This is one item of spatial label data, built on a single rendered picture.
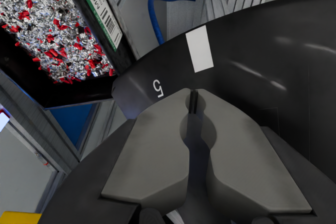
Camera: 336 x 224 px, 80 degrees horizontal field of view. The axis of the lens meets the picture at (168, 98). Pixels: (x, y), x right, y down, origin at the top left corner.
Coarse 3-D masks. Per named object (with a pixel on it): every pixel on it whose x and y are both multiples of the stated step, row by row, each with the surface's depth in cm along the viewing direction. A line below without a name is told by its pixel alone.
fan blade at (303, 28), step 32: (288, 0) 12; (320, 0) 12; (224, 32) 14; (256, 32) 13; (288, 32) 12; (320, 32) 12; (160, 64) 18; (192, 64) 16; (224, 64) 15; (256, 64) 13; (288, 64) 12; (320, 64) 12; (128, 96) 21; (224, 96) 15; (256, 96) 13; (288, 96) 12; (320, 96) 12; (192, 128) 17; (288, 128) 12; (320, 128) 12; (192, 160) 17; (320, 160) 12; (192, 192) 18
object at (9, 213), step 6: (6, 216) 46; (12, 216) 46; (18, 216) 46; (24, 216) 46; (30, 216) 46; (36, 216) 46; (0, 222) 45; (6, 222) 45; (12, 222) 45; (18, 222) 45; (24, 222) 45; (30, 222) 45; (36, 222) 45
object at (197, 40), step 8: (192, 32) 16; (200, 32) 15; (192, 40) 16; (200, 40) 15; (192, 48) 16; (200, 48) 15; (208, 48) 15; (192, 56) 16; (200, 56) 15; (208, 56) 15; (200, 64) 16; (208, 64) 15
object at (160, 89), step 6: (150, 78) 18; (156, 78) 18; (162, 78) 18; (150, 84) 19; (156, 84) 18; (162, 84) 18; (150, 90) 19; (156, 90) 18; (162, 90) 18; (156, 96) 18; (162, 96) 18
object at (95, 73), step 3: (90, 60) 29; (90, 63) 29; (93, 63) 29; (93, 66) 29; (93, 69) 30; (96, 69) 30; (93, 72) 29; (96, 72) 30; (99, 72) 30; (93, 75) 30; (96, 75) 30
